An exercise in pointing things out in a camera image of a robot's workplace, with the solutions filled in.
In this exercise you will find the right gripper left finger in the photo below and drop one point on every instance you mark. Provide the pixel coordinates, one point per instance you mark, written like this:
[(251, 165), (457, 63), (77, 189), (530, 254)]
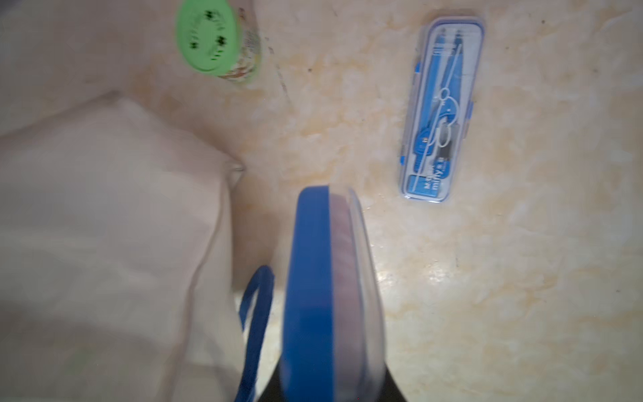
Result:
[(272, 392)]

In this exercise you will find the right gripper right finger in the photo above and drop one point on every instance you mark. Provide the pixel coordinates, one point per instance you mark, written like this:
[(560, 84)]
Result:
[(391, 391)]

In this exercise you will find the blue plastic pencil case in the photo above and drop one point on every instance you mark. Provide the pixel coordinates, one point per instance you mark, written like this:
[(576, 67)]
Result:
[(333, 337)]

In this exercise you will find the white canvas cartoon bag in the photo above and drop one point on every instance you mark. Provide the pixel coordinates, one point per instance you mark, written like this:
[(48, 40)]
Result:
[(117, 260)]

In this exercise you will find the green lidded small jar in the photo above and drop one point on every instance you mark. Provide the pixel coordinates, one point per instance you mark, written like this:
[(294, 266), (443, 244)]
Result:
[(220, 38)]

